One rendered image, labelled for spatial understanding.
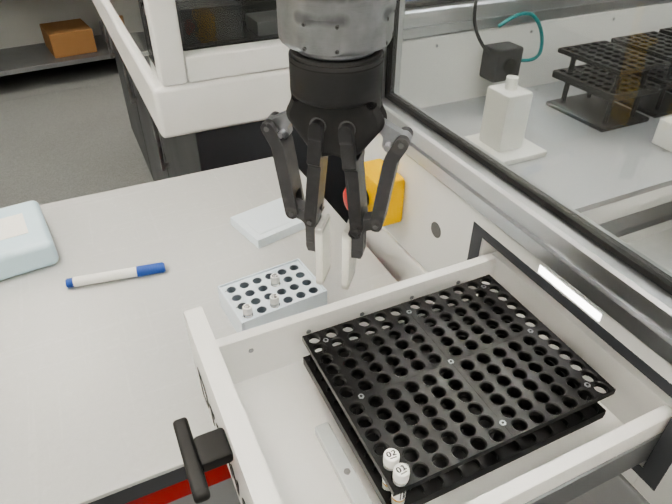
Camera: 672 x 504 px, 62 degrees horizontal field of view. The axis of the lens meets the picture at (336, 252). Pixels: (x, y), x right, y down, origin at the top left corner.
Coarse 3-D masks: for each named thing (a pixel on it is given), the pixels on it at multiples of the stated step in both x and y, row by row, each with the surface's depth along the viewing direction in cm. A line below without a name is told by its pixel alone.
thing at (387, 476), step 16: (304, 336) 54; (320, 336) 54; (320, 368) 50; (336, 368) 51; (352, 384) 49; (352, 400) 47; (352, 416) 46; (368, 416) 46; (368, 432) 45; (368, 448) 44; (384, 480) 42
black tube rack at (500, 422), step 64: (384, 320) 55; (448, 320) 60; (512, 320) 56; (320, 384) 53; (384, 384) 49; (448, 384) 49; (512, 384) 49; (576, 384) 50; (384, 448) 48; (448, 448) 44; (512, 448) 48
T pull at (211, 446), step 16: (176, 432) 44; (208, 432) 44; (224, 432) 44; (192, 448) 42; (208, 448) 42; (224, 448) 42; (192, 464) 41; (208, 464) 42; (224, 464) 43; (192, 480) 40; (208, 496) 40
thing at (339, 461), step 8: (320, 424) 52; (328, 424) 52; (320, 432) 51; (328, 432) 51; (320, 440) 51; (328, 440) 50; (336, 440) 50; (328, 448) 50; (336, 448) 50; (328, 456) 50; (336, 456) 49; (344, 456) 49; (336, 464) 48; (344, 464) 48; (336, 472) 48; (344, 472) 48; (352, 472) 48; (344, 480) 47; (352, 480) 47; (344, 488) 47; (352, 488) 47; (360, 488) 47; (352, 496) 46; (360, 496) 46; (368, 496) 46
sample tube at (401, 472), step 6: (396, 468) 41; (402, 468) 41; (408, 468) 41; (396, 474) 41; (402, 474) 41; (408, 474) 41; (396, 480) 41; (402, 480) 41; (402, 486) 41; (396, 498) 42; (402, 498) 42
